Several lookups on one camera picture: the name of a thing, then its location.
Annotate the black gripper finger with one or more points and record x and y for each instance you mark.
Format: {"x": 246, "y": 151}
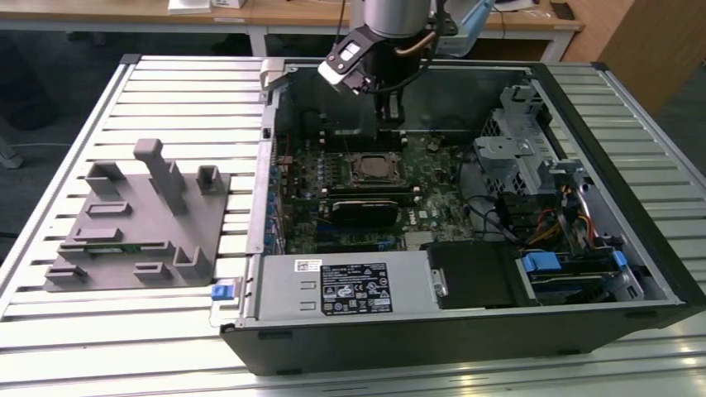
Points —
{"x": 391, "y": 113}

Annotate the thin metal locking lever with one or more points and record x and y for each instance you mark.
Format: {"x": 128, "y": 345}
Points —
{"x": 347, "y": 145}

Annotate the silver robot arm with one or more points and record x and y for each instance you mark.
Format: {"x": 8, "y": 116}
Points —
{"x": 394, "y": 16}

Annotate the CPU socket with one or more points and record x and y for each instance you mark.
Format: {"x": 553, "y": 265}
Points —
{"x": 375, "y": 183}

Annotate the coin cell battery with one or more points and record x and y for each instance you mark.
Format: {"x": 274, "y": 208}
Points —
{"x": 434, "y": 144}

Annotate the metal drive cage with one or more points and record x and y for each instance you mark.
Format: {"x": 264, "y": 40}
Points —
{"x": 499, "y": 151}

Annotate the green motherboard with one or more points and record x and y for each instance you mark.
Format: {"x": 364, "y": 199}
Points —
{"x": 441, "y": 207}

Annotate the black graphics card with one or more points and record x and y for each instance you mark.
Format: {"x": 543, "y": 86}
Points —
{"x": 364, "y": 215}

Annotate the wooden desk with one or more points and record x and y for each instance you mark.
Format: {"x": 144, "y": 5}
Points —
{"x": 541, "y": 25}

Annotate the small silver heat sink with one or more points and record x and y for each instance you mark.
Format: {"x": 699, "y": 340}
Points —
{"x": 419, "y": 240}

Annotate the black expansion slot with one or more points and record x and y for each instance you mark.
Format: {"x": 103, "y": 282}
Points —
{"x": 347, "y": 247}

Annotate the small white box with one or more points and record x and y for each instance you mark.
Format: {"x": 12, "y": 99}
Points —
{"x": 228, "y": 3}

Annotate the white cardboard box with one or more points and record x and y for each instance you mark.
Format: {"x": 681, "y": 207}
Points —
{"x": 190, "y": 6}

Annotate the black plastic drive cover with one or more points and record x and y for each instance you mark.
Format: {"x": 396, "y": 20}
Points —
{"x": 474, "y": 277}

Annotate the hard disk in blue carrier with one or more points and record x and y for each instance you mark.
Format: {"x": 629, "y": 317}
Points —
{"x": 541, "y": 262}

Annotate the wooden cabinet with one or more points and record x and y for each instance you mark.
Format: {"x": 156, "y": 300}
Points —
{"x": 650, "y": 49}

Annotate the silver power supply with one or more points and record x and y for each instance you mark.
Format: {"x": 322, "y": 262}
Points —
{"x": 282, "y": 289}

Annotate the blue case latch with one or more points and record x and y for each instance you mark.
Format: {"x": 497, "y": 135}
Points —
{"x": 222, "y": 292}

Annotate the grey parts rack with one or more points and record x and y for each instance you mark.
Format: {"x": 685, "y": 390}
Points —
{"x": 143, "y": 248}

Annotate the black PC case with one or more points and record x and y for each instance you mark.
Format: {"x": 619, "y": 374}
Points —
{"x": 386, "y": 343}

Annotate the green RAM stick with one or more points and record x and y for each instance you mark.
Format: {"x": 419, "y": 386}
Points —
{"x": 132, "y": 248}

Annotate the grey stand foot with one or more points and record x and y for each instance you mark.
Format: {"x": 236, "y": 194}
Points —
{"x": 9, "y": 159}

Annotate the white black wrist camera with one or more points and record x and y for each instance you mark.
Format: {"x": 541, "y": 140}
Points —
{"x": 347, "y": 54}

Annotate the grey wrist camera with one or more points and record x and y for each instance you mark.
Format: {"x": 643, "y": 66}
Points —
{"x": 453, "y": 45}

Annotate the grey case hinge bracket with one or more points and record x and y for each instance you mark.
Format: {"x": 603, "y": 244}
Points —
{"x": 271, "y": 70}

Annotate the grey plastic bracket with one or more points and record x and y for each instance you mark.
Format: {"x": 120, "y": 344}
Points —
{"x": 562, "y": 169}

